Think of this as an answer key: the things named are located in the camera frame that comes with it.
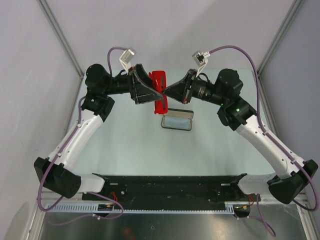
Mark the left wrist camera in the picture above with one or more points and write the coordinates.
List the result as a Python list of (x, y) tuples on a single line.
[(126, 57)]

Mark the left aluminium frame post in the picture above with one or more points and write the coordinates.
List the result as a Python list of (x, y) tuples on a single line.
[(57, 30)]

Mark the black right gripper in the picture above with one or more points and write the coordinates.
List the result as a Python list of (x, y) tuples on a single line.
[(180, 91)]

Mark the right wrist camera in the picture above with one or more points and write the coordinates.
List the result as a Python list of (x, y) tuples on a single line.
[(201, 59)]

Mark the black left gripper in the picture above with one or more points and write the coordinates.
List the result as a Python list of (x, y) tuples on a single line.
[(140, 92)]

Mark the dark green glasses case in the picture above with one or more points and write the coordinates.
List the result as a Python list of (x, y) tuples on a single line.
[(178, 119)]

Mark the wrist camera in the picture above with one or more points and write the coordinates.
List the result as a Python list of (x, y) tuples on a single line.
[(126, 57), (201, 59)]

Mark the aluminium frame post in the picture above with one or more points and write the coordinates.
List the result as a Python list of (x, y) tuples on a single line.
[(280, 34), (57, 30)]

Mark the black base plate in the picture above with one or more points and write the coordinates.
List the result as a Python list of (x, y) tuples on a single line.
[(173, 191)]

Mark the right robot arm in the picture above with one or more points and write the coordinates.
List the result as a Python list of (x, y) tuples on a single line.
[(291, 173)]

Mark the light blue cleaning cloth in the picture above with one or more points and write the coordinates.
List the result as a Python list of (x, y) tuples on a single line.
[(179, 124)]

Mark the red sunglasses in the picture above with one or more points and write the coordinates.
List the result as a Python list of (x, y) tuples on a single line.
[(159, 80)]

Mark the right aluminium frame post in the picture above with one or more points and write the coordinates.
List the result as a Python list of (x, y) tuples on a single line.
[(280, 34)]

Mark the grey slotted cable duct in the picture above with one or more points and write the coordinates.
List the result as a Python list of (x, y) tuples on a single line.
[(104, 208)]

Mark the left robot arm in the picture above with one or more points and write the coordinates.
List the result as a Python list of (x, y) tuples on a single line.
[(55, 172)]

